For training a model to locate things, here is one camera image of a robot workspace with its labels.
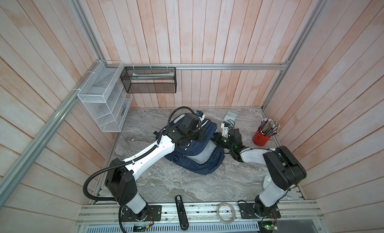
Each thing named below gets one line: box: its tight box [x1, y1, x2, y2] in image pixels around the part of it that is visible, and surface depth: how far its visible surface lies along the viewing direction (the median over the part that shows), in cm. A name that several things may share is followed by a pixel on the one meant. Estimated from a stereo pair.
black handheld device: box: [174, 195, 189, 231], surface depth 74 cm
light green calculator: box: [221, 110, 238, 125], surface depth 116 cm
